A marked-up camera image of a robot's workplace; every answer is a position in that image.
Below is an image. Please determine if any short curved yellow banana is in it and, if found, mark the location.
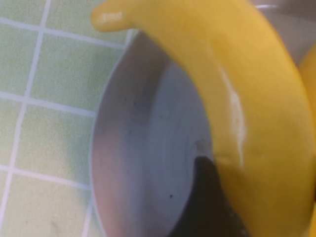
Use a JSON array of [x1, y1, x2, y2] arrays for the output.
[[90, 0, 316, 237]]

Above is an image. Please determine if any green checked tablecloth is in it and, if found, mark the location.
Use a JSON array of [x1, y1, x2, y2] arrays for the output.
[[0, 0, 143, 237]]

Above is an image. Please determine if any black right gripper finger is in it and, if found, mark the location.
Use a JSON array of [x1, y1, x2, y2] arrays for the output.
[[170, 157, 247, 237]]

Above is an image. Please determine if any blue-grey round plate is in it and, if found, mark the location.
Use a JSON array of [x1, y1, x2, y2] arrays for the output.
[[90, 0, 316, 237]]

